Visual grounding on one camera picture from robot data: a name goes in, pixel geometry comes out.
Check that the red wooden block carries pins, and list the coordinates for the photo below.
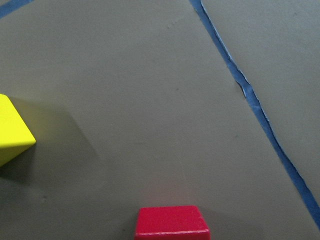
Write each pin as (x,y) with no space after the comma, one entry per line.
(171,223)

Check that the yellow wooden block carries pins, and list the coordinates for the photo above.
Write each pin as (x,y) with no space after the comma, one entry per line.
(15,136)

